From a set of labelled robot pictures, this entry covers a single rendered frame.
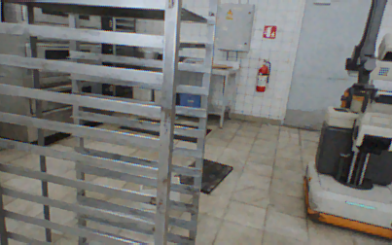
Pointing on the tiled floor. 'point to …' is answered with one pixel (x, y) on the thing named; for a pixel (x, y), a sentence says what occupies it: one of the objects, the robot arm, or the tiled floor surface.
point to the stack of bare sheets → (213, 175)
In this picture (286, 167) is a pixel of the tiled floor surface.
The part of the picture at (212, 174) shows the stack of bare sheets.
